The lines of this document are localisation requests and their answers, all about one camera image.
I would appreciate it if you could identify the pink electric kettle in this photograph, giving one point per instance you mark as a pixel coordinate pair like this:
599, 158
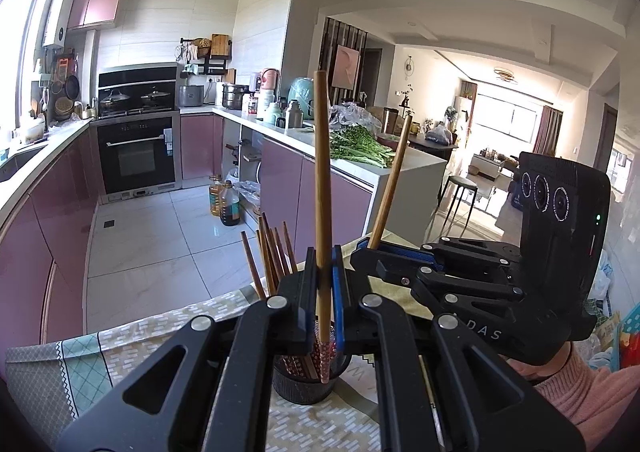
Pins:
270, 79

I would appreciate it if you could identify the pink wall art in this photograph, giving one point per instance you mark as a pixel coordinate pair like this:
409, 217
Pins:
346, 65

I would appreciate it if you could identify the green leafy vegetables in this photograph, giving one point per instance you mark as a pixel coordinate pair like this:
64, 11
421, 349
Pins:
360, 146

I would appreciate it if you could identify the wooden cutting board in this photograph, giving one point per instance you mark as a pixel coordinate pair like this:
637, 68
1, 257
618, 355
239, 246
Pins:
219, 45

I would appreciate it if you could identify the white ceramic pot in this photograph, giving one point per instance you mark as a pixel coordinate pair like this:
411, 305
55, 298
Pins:
31, 130

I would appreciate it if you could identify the wall clock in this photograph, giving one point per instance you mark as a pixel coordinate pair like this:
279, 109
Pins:
409, 66

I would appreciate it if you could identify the kitchen sink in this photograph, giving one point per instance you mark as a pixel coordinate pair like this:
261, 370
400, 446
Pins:
20, 161

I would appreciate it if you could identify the pink lower cabinets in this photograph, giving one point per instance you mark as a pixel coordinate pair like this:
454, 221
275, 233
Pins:
45, 232
280, 182

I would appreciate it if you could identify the dark thermos flask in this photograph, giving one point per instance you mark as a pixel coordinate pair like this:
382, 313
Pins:
294, 114

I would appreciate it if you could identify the black pot with glass lid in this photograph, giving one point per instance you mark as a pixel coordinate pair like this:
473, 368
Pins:
155, 98
114, 101

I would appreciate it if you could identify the stainless steel pot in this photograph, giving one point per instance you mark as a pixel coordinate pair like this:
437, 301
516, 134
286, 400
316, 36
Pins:
234, 96

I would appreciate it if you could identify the bundle of wooden chopsticks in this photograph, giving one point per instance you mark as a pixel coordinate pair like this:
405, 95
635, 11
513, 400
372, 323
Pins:
270, 257

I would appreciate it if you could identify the dark sauce bottle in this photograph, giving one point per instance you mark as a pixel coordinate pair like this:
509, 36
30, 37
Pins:
230, 207

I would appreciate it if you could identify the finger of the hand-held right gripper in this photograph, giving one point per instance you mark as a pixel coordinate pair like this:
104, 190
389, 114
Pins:
390, 267
400, 247

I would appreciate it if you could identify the black integrated stove with oven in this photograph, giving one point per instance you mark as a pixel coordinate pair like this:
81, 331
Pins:
140, 156

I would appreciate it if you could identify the person's right forearm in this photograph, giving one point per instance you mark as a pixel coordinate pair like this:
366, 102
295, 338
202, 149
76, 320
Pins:
590, 397

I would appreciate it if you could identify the teal and beige patterned tablecloth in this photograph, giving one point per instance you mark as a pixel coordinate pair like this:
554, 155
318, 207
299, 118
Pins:
125, 347

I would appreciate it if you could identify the round stool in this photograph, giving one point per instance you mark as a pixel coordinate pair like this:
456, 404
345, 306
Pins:
459, 182

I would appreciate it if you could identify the clear plastic bag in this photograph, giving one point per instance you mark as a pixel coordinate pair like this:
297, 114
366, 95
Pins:
355, 114

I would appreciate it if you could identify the white water heater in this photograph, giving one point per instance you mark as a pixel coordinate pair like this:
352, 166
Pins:
57, 16

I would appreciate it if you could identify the black mesh holder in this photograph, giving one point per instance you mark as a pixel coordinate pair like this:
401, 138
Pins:
300, 389

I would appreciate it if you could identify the blue plastic bag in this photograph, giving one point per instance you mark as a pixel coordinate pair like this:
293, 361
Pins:
440, 134

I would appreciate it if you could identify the pale green kitchen appliance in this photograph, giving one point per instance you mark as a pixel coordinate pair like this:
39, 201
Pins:
301, 96

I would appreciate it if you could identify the pale green jar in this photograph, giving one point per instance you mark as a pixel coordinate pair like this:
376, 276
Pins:
272, 114

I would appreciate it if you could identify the black wall rack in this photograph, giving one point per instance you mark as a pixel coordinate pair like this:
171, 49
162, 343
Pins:
205, 65

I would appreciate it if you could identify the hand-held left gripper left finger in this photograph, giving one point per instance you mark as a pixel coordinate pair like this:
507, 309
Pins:
305, 292

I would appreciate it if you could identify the black frying pan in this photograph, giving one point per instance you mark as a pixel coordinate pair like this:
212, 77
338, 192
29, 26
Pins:
72, 86

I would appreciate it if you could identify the ceiling chandelier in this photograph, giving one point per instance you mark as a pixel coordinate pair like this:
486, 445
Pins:
505, 75

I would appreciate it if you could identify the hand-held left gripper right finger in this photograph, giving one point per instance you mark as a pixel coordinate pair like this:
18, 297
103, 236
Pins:
340, 292

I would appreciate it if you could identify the kitchen window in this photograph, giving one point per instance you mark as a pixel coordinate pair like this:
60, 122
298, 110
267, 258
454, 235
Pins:
20, 31

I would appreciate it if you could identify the bamboo basket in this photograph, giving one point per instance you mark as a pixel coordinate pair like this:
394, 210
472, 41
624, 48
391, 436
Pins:
64, 107

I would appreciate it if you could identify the brown curtain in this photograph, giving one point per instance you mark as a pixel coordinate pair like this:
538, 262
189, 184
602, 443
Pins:
547, 129

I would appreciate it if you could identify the red-patterned wooden chopstick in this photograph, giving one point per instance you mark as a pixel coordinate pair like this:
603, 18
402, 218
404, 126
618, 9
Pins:
322, 182
392, 182

